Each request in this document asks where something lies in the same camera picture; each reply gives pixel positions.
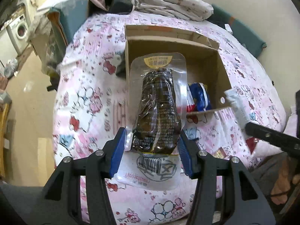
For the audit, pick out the clear packet with dark food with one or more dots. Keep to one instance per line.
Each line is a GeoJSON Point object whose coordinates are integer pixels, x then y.
{"type": "Point", "coordinates": [157, 112]}

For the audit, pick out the small red snack packet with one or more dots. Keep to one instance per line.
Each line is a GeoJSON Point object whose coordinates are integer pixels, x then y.
{"type": "Point", "coordinates": [220, 153]}

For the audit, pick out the dark cloth beside box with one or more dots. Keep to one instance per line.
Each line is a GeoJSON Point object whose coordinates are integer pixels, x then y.
{"type": "Point", "coordinates": [120, 65]}

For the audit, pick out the leaning cardboard with crumpled cloth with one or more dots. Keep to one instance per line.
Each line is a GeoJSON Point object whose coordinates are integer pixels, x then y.
{"type": "Point", "coordinates": [44, 42]}

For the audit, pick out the crumpled floral duvet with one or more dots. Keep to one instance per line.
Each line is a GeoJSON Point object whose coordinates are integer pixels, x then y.
{"type": "Point", "coordinates": [175, 2]}

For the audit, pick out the tied plastic bag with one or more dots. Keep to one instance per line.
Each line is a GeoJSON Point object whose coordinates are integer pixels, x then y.
{"type": "Point", "coordinates": [10, 68]}

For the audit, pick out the cardboard box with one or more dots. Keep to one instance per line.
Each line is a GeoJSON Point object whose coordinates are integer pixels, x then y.
{"type": "Point", "coordinates": [204, 63]}

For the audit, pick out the blue snack packet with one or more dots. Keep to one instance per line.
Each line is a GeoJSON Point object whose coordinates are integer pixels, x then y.
{"type": "Point", "coordinates": [199, 96]}

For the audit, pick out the person's grey trousers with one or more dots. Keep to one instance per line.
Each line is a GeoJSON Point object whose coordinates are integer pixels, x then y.
{"type": "Point", "coordinates": [28, 206]}

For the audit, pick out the pink printed bed sheet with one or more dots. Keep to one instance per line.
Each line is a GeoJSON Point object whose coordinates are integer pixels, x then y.
{"type": "Point", "coordinates": [89, 93]}

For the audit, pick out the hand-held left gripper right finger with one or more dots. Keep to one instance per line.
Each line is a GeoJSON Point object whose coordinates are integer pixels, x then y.
{"type": "Point", "coordinates": [185, 154]}

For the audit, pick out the teal padded board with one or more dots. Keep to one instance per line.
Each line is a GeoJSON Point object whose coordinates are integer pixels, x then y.
{"type": "Point", "coordinates": [72, 21]}

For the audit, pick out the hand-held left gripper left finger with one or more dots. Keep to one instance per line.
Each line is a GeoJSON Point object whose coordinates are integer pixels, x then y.
{"type": "Point", "coordinates": [117, 150]}

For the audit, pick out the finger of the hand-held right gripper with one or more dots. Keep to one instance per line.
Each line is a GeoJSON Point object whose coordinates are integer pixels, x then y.
{"type": "Point", "coordinates": [269, 136]}

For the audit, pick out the white washing machine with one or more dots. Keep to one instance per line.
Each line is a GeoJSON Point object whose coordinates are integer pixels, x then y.
{"type": "Point", "coordinates": [20, 34]}

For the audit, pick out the teal cushion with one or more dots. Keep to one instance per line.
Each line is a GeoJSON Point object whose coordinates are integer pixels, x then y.
{"type": "Point", "coordinates": [243, 35]}

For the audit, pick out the small white charger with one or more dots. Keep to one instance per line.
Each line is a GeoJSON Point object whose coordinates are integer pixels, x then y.
{"type": "Point", "coordinates": [228, 27]}

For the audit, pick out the yellow wooden stool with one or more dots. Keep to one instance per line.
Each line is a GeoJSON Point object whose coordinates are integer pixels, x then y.
{"type": "Point", "coordinates": [4, 140]}

